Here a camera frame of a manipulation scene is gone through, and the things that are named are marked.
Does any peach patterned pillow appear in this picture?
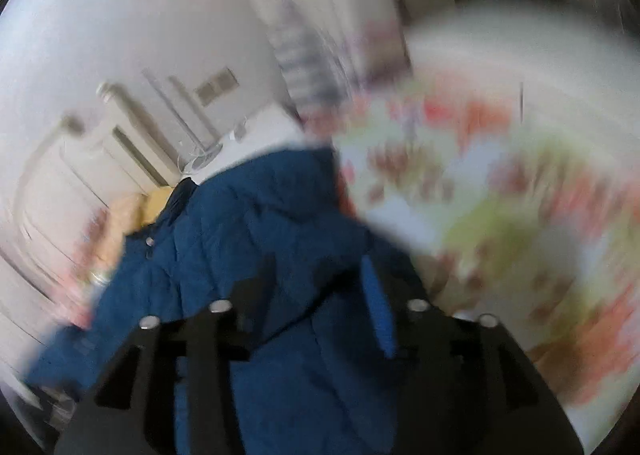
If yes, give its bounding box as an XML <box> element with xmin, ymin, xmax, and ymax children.
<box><xmin>93</xmin><ymin>193</ymin><xmax>145</xmax><ymax>274</ymax></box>

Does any yellow pillow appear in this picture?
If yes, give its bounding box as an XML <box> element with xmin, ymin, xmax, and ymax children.
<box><xmin>140</xmin><ymin>186</ymin><xmax>174</xmax><ymax>226</ymax></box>

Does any striped nautical curtain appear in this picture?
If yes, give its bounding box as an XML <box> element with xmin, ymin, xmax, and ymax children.
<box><xmin>250</xmin><ymin>0</ymin><xmax>408</xmax><ymax>121</ymax></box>

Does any floral bed quilt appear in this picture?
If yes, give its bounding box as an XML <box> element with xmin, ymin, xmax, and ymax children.
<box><xmin>334</xmin><ymin>74</ymin><xmax>639</xmax><ymax>409</ymax></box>

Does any white wooden headboard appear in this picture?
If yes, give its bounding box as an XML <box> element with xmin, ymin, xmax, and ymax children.
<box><xmin>1</xmin><ymin>83</ymin><xmax>181</xmax><ymax>357</ymax></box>

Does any navy blue puffer jacket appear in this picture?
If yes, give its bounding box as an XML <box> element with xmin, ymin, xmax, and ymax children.
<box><xmin>25</xmin><ymin>148</ymin><xmax>418</xmax><ymax>454</ymax></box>

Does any white window sill bench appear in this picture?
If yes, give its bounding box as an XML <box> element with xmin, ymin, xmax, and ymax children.
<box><xmin>405</xmin><ymin>0</ymin><xmax>639</xmax><ymax>144</ymax></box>

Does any white bedside table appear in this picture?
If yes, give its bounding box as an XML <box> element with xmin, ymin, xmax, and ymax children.
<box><xmin>183</xmin><ymin>103</ymin><xmax>306</xmax><ymax>184</ymax></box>

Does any silver desk lamp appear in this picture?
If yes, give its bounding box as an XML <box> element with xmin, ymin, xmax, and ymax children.
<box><xmin>142</xmin><ymin>69</ymin><xmax>222</xmax><ymax>173</ymax></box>

